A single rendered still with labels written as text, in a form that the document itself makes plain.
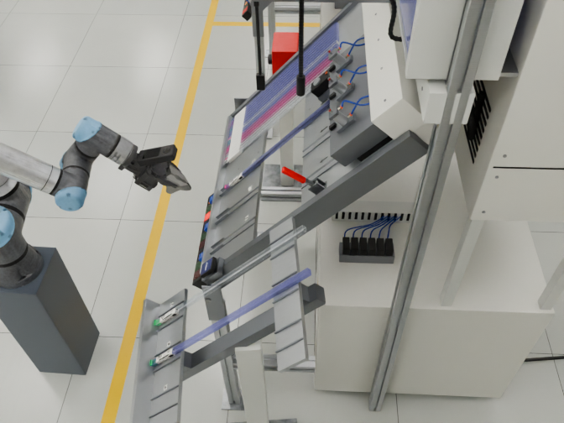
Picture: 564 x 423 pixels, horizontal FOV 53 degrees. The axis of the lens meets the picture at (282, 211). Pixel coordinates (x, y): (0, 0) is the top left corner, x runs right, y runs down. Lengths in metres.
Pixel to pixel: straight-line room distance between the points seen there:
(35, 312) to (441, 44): 1.47
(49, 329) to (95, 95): 1.76
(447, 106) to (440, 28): 0.14
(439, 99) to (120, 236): 1.89
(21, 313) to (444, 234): 1.35
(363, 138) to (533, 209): 0.42
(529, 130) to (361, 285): 0.70
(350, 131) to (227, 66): 2.37
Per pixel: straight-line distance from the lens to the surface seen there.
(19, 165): 1.59
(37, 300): 1.92
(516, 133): 1.20
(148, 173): 1.69
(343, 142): 1.22
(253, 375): 1.44
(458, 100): 1.06
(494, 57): 1.05
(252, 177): 1.63
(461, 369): 1.99
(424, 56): 1.03
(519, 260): 1.83
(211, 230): 1.65
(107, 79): 3.60
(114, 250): 2.63
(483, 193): 1.30
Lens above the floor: 1.99
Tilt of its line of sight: 49 degrees down
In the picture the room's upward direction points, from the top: 1 degrees counter-clockwise
